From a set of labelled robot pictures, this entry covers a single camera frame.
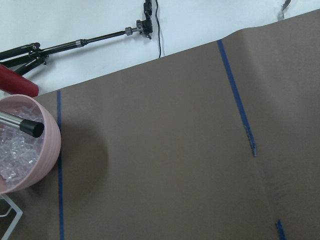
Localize pink bowl with ice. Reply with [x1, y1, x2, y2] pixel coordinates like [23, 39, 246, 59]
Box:
[0, 95, 61, 194]

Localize steel muddler rod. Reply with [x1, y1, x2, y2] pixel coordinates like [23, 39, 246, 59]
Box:
[0, 111, 45, 138]

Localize black tripod stick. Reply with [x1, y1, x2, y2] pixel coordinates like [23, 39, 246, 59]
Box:
[0, 0, 153, 76]

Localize red cylinder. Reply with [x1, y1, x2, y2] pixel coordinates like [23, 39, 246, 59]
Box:
[0, 64, 39, 98]

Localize white wire cup rack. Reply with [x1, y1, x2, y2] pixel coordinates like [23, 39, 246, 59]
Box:
[0, 194, 23, 240]

